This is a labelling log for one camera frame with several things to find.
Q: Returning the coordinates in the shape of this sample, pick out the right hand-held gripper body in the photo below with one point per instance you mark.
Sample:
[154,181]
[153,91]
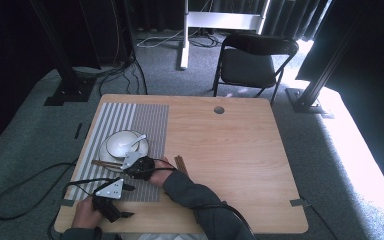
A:
[143,167]

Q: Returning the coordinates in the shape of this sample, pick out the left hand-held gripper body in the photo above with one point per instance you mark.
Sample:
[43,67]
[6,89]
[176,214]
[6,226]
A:
[111,190]

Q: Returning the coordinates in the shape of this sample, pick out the white round plate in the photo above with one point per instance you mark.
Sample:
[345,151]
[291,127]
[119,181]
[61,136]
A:
[104,156]

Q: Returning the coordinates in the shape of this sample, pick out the person's right hand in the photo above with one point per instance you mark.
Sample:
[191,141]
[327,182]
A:
[161,174]

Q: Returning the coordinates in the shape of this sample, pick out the person's left hand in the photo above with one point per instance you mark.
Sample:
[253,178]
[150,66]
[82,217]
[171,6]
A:
[85,215]

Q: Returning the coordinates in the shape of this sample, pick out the white spoon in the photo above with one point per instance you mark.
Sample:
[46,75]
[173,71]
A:
[136,140]

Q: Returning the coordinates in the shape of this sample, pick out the white bowl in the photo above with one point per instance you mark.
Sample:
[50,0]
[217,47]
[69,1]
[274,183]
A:
[118,145]

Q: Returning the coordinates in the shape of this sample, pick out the person's white clothing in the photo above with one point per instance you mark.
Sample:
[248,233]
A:
[166,237]

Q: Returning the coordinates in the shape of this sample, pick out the grey tape piece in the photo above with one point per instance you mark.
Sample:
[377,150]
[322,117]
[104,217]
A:
[300,202]
[67,202]

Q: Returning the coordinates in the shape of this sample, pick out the striped grey woven placemat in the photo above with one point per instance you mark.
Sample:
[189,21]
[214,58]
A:
[146,120]

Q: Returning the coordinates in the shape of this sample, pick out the black floor strip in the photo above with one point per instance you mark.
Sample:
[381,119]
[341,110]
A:
[78,131]

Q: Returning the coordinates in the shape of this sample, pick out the black metal stand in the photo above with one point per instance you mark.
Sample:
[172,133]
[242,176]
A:
[68,88]
[308,100]

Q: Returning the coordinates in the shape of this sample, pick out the black folding chair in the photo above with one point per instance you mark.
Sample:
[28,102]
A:
[246,66]

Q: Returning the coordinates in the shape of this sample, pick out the white metal stand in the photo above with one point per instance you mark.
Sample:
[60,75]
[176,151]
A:
[220,20]

